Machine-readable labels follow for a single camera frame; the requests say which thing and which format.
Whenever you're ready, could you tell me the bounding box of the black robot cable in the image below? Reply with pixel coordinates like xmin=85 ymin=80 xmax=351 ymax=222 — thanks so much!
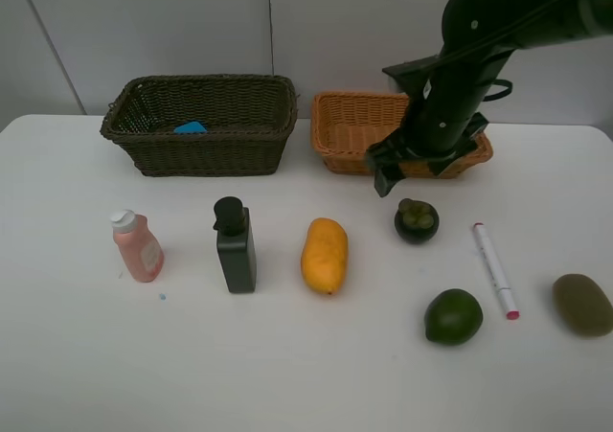
xmin=420 ymin=0 xmax=600 ymax=103

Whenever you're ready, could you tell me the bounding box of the white pink marker pen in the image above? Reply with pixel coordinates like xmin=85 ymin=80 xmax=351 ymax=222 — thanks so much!
xmin=472 ymin=222 xmax=520 ymax=321

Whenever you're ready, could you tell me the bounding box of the dark mangosteen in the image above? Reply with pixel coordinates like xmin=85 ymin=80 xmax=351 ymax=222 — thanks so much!
xmin=394 ymin=198 xmax=440 ymax=245

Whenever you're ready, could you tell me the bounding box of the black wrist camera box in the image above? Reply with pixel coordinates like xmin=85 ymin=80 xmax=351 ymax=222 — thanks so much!
xmin=382 ymin=56 xmax=439 ymax=98

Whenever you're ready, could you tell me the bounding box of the orange wicker basket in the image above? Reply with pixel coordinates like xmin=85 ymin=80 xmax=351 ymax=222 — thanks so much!
xmin=309 ymin=91 xmax=494 ymax=180

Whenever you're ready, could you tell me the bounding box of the pink bottle white cap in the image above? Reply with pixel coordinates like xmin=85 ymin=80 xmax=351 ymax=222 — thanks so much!
xmin=110 ymin=210 xmax=165 ymax=283

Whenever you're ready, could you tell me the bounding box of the dark brown wicker basket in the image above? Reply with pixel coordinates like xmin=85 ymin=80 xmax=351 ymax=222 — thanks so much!
xmin=101 ymin=74 xmax=298 ymax=177

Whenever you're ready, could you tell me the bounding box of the green avocado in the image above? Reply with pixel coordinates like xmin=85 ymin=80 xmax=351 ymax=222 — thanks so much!
xmin=424 ymin=288 xmax=484 ymax=346

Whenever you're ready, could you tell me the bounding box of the blue object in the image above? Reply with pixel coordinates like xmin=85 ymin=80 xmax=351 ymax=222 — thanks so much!
xmin=173 ymin=121 xmax=208 ymax=134

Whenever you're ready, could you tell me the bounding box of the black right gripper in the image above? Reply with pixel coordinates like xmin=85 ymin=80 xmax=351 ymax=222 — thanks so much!
xmin=365 ymin=51 xmax=512 ymax=197

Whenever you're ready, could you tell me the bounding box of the black pump bottle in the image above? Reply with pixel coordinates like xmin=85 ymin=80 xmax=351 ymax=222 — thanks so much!
xmin=214 ymin=196 xmax=257 ymax=294

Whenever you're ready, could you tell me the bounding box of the yellow mango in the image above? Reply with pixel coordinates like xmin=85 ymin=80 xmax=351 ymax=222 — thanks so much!
xmin=301 ymin=217 xmax=349 ymax=295

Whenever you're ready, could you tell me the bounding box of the brown kiwi fruit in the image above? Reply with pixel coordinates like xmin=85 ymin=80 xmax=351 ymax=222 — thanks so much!
xmin=552 ymin=274 xmax=612 ymax=337

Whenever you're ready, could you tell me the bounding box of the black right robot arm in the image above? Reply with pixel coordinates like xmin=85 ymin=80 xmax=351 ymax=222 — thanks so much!
xmin=365 ymin=0 xmax=612 ymax=197

